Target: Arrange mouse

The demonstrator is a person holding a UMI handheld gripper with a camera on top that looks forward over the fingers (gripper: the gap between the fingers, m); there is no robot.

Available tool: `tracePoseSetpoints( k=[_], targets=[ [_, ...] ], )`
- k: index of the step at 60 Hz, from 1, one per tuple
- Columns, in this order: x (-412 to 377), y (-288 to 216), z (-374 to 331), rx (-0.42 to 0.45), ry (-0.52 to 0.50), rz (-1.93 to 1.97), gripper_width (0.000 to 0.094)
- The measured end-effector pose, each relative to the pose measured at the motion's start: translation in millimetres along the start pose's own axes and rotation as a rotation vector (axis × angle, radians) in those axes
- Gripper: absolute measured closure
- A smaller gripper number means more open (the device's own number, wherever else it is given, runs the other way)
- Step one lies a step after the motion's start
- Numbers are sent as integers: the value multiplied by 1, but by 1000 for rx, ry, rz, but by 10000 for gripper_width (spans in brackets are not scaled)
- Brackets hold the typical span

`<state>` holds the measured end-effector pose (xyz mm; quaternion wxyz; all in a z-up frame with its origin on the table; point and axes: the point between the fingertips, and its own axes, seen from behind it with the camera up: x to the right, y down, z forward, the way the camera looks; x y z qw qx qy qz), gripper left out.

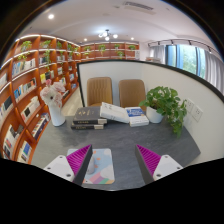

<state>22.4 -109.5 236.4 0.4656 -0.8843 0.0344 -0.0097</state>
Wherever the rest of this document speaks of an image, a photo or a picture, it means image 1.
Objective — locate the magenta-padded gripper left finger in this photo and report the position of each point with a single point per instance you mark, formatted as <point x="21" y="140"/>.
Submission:
<point x="71" y="165"/>

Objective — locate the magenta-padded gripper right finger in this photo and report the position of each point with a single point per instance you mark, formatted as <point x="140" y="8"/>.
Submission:
<point x="160" y="166"/>

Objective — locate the pastel sun-print mouse pad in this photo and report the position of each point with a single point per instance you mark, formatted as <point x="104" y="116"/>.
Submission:
<point x="105" y="166"/>

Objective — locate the white vase with pink flowers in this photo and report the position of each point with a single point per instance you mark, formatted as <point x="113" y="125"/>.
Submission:
<point x="56" y="115"/>

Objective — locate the blue and white book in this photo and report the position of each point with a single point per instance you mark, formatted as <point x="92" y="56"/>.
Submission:
<point x="137" y="116"/>

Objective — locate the green plant in white pot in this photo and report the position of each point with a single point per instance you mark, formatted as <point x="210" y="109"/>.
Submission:
<point x="163" y="100"/>

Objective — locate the thick white book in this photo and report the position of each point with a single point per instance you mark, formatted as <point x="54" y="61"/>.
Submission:
<point x="113" y="112"/>

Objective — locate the tan upholstered chair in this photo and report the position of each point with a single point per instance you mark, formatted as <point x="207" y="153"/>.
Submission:
<point x="131" y="93"/>
<point x="99" y="90"/>

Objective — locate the orange wooden shelf unit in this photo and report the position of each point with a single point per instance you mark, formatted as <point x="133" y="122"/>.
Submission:
<point x="26" y="83"/>

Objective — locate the grey curtain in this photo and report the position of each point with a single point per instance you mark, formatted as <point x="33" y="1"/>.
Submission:
<point x="215" y="71"/>

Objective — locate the window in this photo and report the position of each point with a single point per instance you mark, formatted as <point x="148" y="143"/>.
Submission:
<point x="186" y="60"/>

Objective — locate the ceiling chandelier light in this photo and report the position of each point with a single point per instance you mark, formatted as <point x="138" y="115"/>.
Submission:
<point x="107" y="35"/>

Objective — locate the ceiling air vent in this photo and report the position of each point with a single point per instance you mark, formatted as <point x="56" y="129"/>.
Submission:
<point x="138" y="6"/>

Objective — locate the white wall outlet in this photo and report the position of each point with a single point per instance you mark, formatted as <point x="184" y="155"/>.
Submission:
<point x="189" y="105"/>
<point x="197" y="113"/>

